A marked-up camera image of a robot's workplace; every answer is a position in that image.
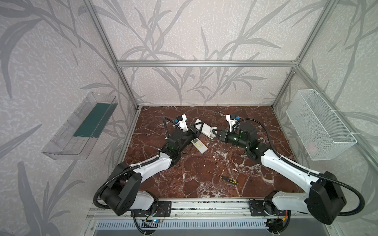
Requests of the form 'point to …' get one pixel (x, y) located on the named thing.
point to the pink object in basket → (312, 147)
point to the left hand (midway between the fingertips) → (206, 120)
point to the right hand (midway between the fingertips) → (213, 126)
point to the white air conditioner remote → (200, 145)
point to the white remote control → (207, 130)
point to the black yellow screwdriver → (226, 178)
